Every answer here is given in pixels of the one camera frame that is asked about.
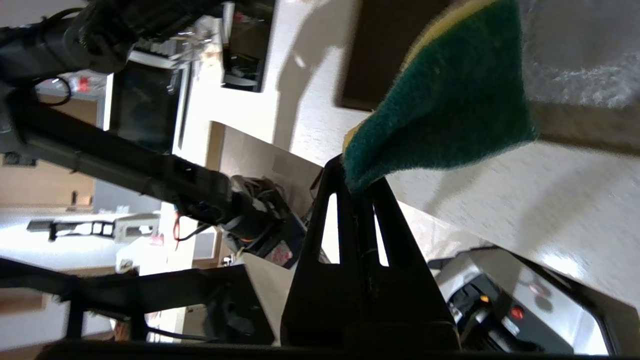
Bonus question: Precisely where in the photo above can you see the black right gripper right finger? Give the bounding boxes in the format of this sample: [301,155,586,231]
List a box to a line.
[360,177,462,351]

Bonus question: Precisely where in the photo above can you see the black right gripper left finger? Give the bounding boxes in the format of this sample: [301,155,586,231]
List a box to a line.
[281,155,371,348]

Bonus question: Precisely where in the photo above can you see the green yellow sponge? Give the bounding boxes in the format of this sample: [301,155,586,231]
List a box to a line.
[342,0,539,195]

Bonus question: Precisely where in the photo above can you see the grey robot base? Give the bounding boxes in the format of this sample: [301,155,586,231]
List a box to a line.
[427,246,627,356]

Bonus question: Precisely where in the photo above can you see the black induction cooktop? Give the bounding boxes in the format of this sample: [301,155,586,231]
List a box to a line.
[222,0,277,94]

